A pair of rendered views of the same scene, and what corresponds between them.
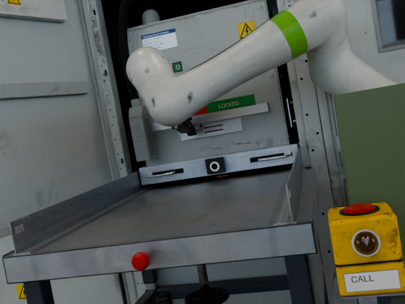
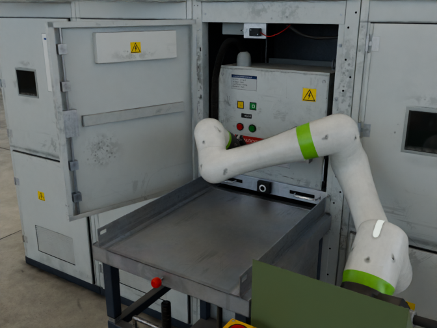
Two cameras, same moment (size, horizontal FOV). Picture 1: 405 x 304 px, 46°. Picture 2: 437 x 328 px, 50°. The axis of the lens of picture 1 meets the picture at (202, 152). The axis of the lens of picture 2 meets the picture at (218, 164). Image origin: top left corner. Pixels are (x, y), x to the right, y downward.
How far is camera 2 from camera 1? 0.77 m
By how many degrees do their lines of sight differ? 23
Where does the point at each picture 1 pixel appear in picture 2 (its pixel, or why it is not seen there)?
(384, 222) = not seen: outside the picture
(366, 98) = (268, 268)
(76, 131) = (170, 138)
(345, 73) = (346, 177)
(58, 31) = (169, 64)
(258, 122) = (302, 166)
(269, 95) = not seen: hidden behind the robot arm
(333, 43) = (341, 155)
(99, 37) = (200, 69)
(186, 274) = not seen: hidden behind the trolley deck
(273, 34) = (292, 144)
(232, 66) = (259, 158)
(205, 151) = (260, 172)
